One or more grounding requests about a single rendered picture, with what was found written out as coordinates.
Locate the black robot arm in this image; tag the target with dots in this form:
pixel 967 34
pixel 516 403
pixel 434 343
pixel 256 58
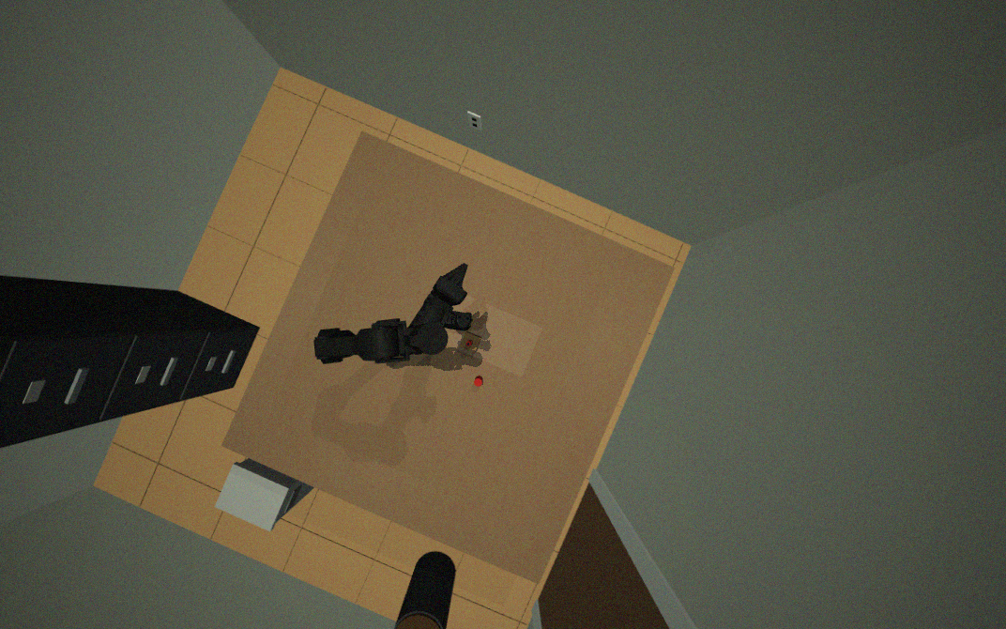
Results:
pixel 386 338

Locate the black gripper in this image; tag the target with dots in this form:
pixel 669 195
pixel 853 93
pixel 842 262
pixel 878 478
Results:
pixel 447 290

